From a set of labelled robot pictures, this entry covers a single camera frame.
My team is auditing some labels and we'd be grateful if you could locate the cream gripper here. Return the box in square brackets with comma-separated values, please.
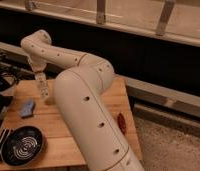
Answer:
[28, 56, 50, 98]

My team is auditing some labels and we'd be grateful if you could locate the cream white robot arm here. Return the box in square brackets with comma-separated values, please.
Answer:
[21, 30, 144, 171]

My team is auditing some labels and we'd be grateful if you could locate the red bottle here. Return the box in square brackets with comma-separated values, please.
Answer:
[117, 114, 126, 134]

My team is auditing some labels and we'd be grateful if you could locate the blue folded cloth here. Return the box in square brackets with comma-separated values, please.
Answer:
[19, 99, 35, 118]

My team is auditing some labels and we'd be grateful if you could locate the black round pan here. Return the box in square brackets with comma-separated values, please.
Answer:
[1, 126, 44, 166]

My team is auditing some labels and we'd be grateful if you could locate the wooden cutting board table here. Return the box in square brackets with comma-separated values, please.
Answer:
[0, 77, 142, 169]

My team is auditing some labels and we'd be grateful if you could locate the black cables and equipment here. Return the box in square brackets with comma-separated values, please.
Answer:
[0, 50, 21, 134]

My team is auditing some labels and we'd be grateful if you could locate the metal bracket left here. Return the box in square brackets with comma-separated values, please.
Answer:
[25, 0, 36, 11]

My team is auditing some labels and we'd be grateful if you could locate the metal bracket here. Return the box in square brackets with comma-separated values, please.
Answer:
[155, 0, 176, 36]
[25, 0, 36, 11]
[96, 0, 106, 24]

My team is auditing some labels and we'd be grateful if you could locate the metal bracket centre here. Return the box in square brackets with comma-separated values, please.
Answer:
[96, 0, 106, 24]

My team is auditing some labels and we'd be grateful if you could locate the metal bracket right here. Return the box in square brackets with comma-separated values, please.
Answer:
[155, 0, 176, 36]

